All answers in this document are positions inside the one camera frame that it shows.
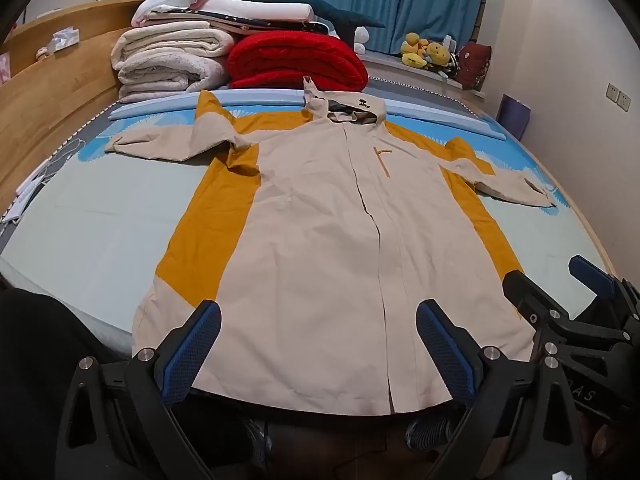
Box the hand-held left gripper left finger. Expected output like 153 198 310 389
55 299 223 480

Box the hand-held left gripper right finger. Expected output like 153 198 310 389
416 299 586 480

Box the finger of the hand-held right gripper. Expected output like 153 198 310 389
502 270 631 356
570 255 640 331

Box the beige and mustard hooded jacket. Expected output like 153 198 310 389
104 76 558 417

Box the person's grey shoe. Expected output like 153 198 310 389
405 417 458 451
235 417 273 466

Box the bed with blue patterned sheet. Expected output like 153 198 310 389
0 75 621 361

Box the purple bag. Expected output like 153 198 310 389
497 94 531 141

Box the dark red cushion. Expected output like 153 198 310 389
456 41 493 88

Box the yellow plush toy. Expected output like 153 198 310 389
425 40 449 68
400 32 431 68

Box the white fleece folded blanket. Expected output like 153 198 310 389
117 52 231 105

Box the wooden headboard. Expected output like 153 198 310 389
0 0 146 216

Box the red folded blanket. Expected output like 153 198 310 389
226 30 371 95

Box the cream folded blanket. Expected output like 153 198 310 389
111 21 236 61

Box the blue curtain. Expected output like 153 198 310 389
287 0 488 56

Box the tissue packet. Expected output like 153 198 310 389
50 29 81 52

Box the dark patterned folded cloth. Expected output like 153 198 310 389
210 14 331 36

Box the white folded quilt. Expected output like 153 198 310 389
145 0 316 28

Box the white charger cable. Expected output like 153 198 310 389
0 140 83 223

